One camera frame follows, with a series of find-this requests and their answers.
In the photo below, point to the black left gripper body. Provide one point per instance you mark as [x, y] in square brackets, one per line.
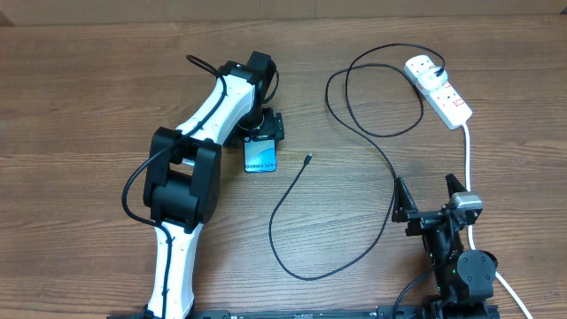
[271, 126]

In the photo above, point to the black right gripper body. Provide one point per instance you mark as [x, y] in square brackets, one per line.
[423, 220]

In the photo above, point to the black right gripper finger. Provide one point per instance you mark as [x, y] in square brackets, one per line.
[453, 185]
[404, 207]

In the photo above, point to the Galaxy S24 smartphone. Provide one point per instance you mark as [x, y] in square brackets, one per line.
[260, 156]

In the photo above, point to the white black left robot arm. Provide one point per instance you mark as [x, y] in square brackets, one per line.
[183, 173]

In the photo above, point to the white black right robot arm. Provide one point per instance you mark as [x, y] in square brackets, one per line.
[464, 278]

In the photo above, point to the white charger plug adapter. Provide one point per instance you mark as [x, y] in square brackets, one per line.
[432, 78]

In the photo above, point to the white power strip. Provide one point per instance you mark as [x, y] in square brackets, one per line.
[445, 100]

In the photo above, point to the cardboard back panel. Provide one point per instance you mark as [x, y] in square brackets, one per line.
[84, 12]

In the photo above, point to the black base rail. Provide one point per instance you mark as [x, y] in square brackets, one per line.
[381, 312]

